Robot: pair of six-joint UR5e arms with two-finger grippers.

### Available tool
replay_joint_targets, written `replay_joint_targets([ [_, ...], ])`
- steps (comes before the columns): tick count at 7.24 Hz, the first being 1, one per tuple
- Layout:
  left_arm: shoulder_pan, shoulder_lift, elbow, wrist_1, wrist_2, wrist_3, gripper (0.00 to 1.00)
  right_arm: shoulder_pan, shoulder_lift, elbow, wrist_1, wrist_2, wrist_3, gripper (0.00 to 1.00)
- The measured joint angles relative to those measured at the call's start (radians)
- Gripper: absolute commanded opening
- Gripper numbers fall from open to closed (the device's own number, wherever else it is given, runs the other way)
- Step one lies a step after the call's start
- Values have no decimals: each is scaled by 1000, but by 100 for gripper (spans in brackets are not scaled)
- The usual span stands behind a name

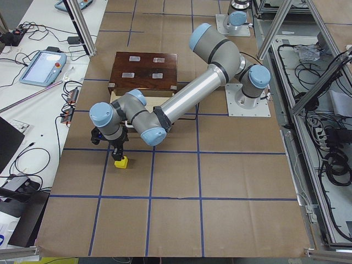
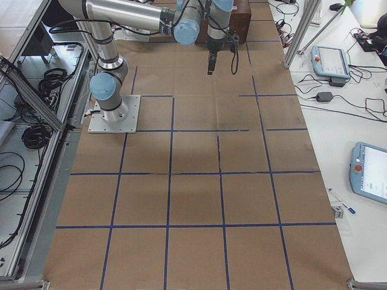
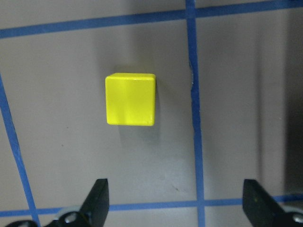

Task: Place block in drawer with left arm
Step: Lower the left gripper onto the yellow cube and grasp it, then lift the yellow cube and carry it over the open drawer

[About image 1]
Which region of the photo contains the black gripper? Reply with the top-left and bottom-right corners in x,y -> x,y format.
107,129 -> 129,161

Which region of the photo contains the yellow block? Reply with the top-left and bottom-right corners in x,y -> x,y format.
114,156 -> 129,169

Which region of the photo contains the dark wooden drawer cabinet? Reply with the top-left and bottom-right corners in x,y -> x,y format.
108,52 -> 178,96

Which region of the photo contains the near teach pendant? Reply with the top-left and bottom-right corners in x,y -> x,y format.
19,51 -> 67,87

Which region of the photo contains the teach pendant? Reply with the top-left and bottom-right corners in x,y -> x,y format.
54,0 -> 94,12
19,51 -> 67,87

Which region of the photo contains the black power adapter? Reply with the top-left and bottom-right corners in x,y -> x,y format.
67,36 -> 81,45

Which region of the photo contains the far teach pendant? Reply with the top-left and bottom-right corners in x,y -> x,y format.
54,0 -> 94,12

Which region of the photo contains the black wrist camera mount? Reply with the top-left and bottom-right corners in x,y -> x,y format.
91,127 -> 106,145

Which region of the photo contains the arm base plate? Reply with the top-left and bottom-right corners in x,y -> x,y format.
215,14 -> 250,37
225,84 -> 271,118

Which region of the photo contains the aluminium frame post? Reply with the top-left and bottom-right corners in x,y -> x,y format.
63,0 -> 97,57

